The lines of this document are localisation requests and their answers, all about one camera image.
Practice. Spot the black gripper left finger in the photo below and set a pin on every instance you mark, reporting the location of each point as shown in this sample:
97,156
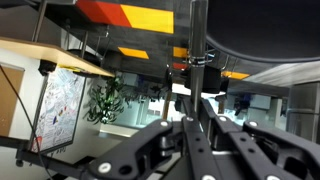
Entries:
140,155

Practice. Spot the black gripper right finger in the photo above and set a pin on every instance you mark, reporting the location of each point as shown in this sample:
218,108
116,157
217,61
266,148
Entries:
298,157

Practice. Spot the black pen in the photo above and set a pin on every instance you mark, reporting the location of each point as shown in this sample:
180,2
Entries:
197,42

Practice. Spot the green potted plant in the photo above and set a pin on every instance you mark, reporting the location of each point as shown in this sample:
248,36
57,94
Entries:
106,100

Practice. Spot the whiteboard with drawings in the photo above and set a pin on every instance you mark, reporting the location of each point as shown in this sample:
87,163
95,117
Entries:
57,117

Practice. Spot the black chair behind table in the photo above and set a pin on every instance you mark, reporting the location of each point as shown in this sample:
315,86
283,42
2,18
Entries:
271,31

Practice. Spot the wooden desk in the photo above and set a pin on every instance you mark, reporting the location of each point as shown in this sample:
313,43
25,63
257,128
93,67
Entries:
51,53

